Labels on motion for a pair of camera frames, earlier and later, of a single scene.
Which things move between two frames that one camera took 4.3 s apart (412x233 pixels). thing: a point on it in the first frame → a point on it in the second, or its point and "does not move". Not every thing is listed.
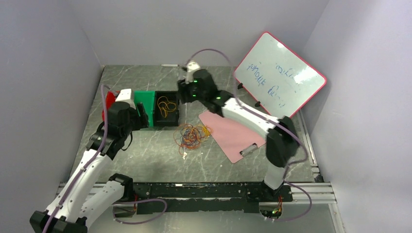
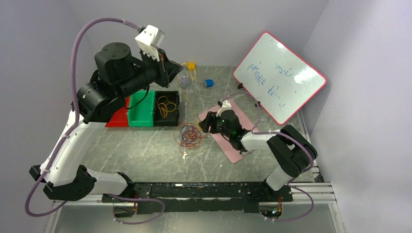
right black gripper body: [189, 92] → [216, 125]
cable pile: [189, 137] does not move
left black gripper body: [136, 122] → [150, 71]
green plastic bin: [147, 97] does not move
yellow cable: [165, 106] does not move
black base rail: [199, 198] does not move
